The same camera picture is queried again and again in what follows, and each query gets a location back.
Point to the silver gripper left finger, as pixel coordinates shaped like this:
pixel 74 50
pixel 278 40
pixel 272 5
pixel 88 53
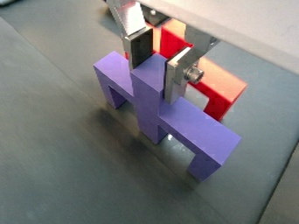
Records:
pixel 137 33

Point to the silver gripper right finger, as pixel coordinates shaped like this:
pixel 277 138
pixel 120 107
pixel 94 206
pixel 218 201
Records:
pixel 182 66

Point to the purple three-legged block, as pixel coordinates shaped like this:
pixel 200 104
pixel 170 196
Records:
pixel 181 119

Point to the red three-legged block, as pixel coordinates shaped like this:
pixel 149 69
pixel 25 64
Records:
pixel 220 84

